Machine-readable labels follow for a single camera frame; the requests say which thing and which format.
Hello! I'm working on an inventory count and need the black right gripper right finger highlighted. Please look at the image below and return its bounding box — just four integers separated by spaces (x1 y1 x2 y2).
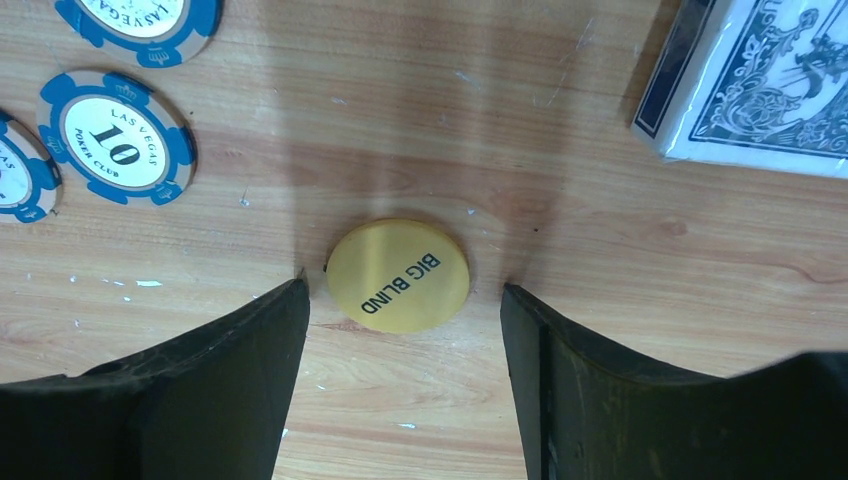
500 284 847 479

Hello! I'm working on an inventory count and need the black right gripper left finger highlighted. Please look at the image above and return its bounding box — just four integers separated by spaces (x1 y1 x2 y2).
1 279 310 479

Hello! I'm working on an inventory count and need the yellow big blind button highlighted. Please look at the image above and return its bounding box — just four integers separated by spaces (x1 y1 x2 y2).
326 218 471 334

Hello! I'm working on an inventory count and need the blue white 10 chip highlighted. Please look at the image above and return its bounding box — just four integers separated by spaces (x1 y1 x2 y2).
36 69 198 207
1 111 63 224
54 0 224 69

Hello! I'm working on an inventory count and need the blue playing card deck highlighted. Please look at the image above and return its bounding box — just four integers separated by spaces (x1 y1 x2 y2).
632 0 847 178

